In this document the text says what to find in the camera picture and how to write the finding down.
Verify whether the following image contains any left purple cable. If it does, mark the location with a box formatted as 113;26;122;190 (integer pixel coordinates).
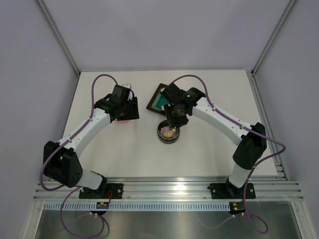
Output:
39;74;123;237

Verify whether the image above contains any right small circuit board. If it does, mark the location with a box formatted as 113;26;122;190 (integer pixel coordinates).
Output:
229;202;245;215

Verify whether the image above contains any pink lunch box lid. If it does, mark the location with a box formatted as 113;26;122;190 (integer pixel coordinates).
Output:
115;119;130;124

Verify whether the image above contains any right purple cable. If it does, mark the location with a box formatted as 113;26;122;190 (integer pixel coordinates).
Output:
171;75;285;233

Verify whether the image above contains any round steel lunch box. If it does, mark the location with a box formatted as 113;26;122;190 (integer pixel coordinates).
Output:
157;120;180;144

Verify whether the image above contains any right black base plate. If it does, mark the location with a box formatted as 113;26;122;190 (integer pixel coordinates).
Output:
207;183;256;200

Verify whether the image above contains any black teal square plate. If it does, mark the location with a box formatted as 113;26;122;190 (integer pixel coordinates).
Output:
146;83;168;116

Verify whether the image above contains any left frame post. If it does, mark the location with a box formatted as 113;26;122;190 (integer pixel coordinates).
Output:
34;0;81;77

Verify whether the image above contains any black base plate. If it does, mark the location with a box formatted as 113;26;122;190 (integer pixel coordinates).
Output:
79;183;124;199
207;183;256;200

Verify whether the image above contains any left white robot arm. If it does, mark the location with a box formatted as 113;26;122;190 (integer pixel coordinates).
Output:
40;84;139;198

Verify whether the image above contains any right side aluminium rail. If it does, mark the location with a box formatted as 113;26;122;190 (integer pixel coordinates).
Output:
246;70;289;181

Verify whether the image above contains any purple cable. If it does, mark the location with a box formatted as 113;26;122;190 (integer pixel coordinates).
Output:
171;75;285;233
39;74;123;237

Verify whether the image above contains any aluminium front rail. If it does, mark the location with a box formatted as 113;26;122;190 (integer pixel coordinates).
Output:
32;176;305;202

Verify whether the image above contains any left small circuit board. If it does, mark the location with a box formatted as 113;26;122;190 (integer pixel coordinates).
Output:
96;202;110;210

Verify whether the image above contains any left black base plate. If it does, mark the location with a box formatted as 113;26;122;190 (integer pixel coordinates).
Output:
79;183;124;199

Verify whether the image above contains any round cream steamed bun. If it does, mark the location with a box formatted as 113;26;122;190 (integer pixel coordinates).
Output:
163;131;174;139

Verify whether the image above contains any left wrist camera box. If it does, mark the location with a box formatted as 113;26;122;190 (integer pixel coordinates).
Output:
122;84;132;89

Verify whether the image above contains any aluminium rail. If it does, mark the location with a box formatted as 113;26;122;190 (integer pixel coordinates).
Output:
32;176;305;202
246;70;289;181

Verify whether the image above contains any white slotted cable duct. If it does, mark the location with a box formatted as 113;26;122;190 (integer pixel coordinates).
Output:
44;201;232;211

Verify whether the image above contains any small circuit board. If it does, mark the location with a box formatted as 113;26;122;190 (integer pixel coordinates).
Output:
96;202;110;210
229;202;245;215

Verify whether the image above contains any frame post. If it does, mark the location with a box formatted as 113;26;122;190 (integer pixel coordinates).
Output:
34;0;81;77
251;0;298;77

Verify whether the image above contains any right frame post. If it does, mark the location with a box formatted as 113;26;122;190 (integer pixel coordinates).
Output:
251;0;298;77

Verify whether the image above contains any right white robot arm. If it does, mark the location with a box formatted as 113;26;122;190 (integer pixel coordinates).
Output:
160;83;267;198

